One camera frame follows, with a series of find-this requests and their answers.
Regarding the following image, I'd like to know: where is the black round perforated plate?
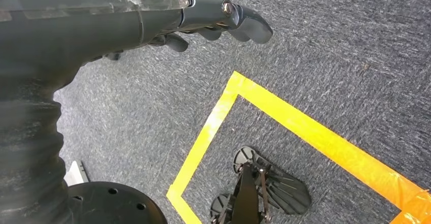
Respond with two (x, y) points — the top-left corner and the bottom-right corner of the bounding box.
(67, 181), (168, 224)

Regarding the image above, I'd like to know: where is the yellow floor tape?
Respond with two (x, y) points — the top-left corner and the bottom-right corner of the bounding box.
(166, 71), (431, 224)

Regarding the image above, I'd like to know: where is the white flat plate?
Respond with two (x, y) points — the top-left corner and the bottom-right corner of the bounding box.
(64, 160), (90, 186)

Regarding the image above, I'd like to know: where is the black robot foot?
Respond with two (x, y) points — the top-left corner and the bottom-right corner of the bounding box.
(210, 146), (312, 224)

